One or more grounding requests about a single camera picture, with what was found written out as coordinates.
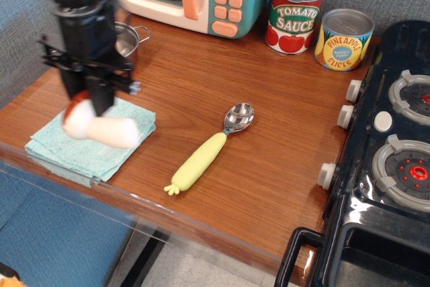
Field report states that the orange plush object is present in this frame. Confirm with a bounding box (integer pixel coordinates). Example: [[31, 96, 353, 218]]
[[0, 263, 26, 287]]

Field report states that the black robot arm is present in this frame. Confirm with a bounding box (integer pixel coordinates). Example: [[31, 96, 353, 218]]
[[39, 0, 140, 116]]

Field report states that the black toy stove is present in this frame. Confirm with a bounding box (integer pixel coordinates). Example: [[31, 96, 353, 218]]
[[275, 20, 429, 286]]

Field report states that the tomato sauce can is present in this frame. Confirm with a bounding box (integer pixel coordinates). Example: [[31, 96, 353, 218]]
[[265, 0, 323, 54]]

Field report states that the spoon with green handle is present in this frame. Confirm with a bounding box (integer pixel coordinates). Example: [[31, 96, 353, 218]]
[[163, 103, 255, 196]]

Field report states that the pineapple slices can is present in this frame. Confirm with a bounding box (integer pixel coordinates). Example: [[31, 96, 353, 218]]
[[314, 8, 375, 71]]

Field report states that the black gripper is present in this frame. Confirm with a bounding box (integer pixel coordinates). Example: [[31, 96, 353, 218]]
[[39, 0, 140, 116]]

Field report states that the clear acrylic table guard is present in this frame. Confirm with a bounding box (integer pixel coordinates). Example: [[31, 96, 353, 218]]
[[1, 138, 327, 274]]

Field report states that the small steel pot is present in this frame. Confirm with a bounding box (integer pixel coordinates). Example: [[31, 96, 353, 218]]
[[115, 22, 151, 63]]

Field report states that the light blue folded cloth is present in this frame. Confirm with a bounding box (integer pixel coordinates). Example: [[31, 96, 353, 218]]
[[25, 98, 156, 182]]

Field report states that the plush white brown mushroom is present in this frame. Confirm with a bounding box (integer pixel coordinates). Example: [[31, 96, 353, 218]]
[[62, 90, 140, 149]]

